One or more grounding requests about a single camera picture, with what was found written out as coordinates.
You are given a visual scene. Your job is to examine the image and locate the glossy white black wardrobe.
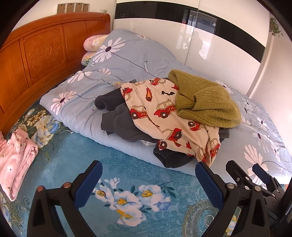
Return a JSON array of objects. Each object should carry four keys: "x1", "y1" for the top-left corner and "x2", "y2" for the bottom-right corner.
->
[{"x1": 113, "y1": 0, "x2": 292, "y2": 104}]

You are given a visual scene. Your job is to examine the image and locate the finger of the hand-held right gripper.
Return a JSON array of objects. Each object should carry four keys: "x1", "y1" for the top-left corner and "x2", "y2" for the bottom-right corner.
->
[
  {"x1": 225, "y1": 160, "x2": 254, "y2": 190},
  {"x1": 252, "y1": 163, "x2": 281, "y2": 191}
]

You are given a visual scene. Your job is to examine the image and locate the light blue daisy duvet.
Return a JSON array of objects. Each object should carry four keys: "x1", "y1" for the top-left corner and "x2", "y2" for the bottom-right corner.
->
[{"x1": 40, "y1": 28, "x2": 292, "y2": 185}]

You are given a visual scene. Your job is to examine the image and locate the dark grey sweatshirt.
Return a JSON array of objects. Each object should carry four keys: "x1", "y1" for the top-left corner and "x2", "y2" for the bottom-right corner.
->
[{"x1": 95, "y1": 90, "x2": 158, "y2": 143}]

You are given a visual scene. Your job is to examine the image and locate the pink fleece cloth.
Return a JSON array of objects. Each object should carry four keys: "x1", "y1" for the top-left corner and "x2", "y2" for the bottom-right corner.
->
[{"x1": 0, "y1": 130, "x2": 39, "y2": 201}]

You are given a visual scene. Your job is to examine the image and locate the carved wooden headboard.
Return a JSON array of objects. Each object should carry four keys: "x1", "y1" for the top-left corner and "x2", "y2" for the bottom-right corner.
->
[{"x1": 0, "y1": 12, "x2": 111, "y2": 137}]

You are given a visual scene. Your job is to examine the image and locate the beige car print pants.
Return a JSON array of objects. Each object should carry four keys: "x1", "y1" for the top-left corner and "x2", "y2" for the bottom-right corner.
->
[{"x1": 120, "y1": 77, "x2": 221, "y2": 166}]

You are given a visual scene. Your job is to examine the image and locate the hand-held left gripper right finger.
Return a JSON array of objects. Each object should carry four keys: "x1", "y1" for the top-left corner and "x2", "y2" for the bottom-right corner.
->
[{"x1": 195, "y1": 161, "x2": 271, "y2": 237}]

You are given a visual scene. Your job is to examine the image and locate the pink floral pillow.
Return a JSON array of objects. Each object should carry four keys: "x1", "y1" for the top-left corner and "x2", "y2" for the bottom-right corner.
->
[{"x1": 83, "y1": 35, "x2": 109, "y2": 52}]

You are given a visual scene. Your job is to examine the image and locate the dark navy garment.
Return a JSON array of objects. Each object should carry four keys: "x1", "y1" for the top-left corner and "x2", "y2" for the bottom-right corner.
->
[{"x1": 153, "y1": 127, "x2": 230, "y2": 168}]

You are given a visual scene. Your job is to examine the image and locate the yellow floral pillow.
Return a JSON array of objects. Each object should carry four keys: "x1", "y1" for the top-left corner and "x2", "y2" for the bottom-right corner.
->
[{"x1": 82, "y1": 51, "x2": 96, "y2": 66}]

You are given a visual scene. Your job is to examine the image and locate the green hanging plant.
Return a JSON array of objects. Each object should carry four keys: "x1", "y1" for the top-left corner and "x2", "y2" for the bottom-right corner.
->
[{"x1": 269, "y1": 18, "x2": 284, "y2": 37}]

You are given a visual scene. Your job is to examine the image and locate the olive green knitted sweater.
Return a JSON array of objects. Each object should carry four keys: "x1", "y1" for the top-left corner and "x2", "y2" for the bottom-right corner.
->
[{"x1": 168, "y1": 69, "x2": 242, "y2": 128}]

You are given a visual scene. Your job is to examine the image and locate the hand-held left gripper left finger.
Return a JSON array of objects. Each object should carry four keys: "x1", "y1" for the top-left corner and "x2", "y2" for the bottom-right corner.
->
[{"x1": 27, "y1": 160, "x2": 103, "y2": 237}]

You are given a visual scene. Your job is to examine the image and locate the teal floral bed sheet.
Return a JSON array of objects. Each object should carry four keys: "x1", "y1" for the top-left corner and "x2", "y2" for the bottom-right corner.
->
[{"x1": 0, "y1": 100, "x2": 285, "y2": 237}]

